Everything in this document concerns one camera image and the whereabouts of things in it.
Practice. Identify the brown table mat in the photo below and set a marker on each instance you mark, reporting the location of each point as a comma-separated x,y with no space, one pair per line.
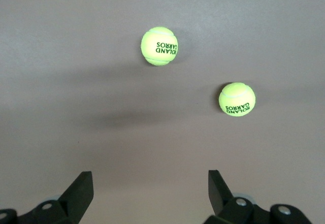
76,107

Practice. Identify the yellow-green tennis ball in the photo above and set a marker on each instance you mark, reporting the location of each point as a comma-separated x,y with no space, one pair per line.
152,45
236,97

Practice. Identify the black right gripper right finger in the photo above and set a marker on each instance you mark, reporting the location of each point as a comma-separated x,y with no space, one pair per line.
221,198

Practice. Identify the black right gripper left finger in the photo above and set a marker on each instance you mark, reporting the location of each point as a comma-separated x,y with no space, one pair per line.
73,203

